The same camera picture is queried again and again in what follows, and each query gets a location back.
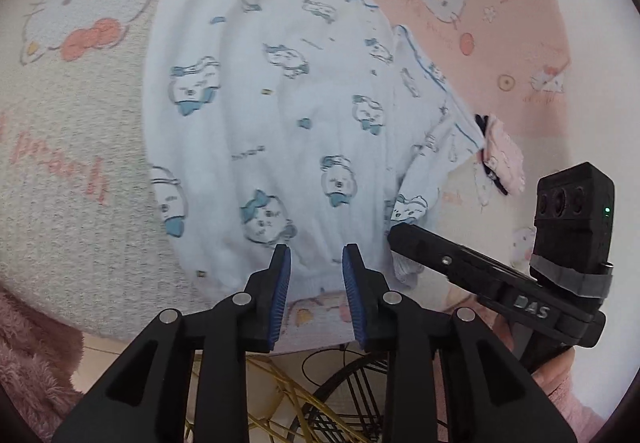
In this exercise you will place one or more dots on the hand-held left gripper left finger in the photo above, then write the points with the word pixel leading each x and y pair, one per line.
pixel 280 293

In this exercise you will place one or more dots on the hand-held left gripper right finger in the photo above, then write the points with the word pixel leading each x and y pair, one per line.
pixel 352 293

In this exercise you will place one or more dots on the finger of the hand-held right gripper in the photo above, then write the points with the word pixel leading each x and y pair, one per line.
pixel 415 238

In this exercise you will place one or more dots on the white cartoon print shorts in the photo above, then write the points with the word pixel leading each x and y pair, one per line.
pixel 275 123

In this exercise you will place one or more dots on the person's right forearm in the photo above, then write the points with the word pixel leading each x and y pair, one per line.
pixel 575 413

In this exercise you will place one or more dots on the person's right hand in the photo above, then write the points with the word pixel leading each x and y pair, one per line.
pixel 552 368

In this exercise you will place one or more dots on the small pink black-trimmed cloth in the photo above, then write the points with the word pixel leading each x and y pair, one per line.
pixel 502 153

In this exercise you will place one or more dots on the pink cat print blanket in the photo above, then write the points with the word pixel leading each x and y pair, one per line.
pixel 75 173

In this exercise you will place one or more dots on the pink fuzzy cloth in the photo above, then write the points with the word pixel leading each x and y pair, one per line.
pixel 35 353

